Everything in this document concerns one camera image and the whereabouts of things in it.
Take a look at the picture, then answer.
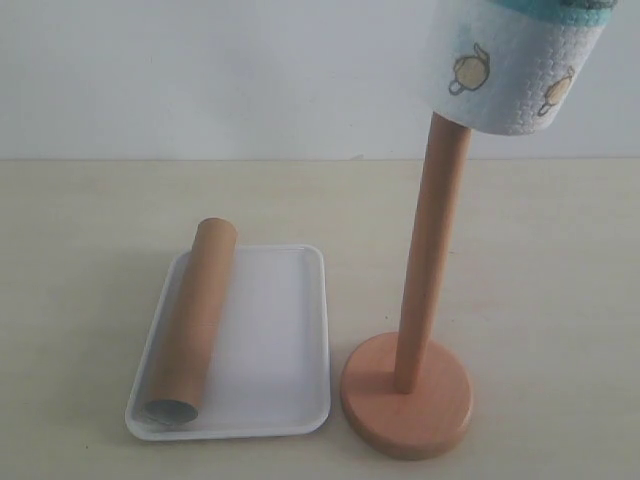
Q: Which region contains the brown cardboard tube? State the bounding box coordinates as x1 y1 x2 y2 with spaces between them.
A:
143 217 237 427

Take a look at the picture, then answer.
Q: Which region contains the printed white paper towel roll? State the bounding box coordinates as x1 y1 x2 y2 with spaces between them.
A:
425 0 617 136

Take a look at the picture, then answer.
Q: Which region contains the wooden paper towel holder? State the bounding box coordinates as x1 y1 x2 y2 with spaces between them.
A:
340 114 474 460

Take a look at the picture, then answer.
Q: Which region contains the white rectangular tray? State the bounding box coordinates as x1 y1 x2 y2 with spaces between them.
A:
125 244 331 442

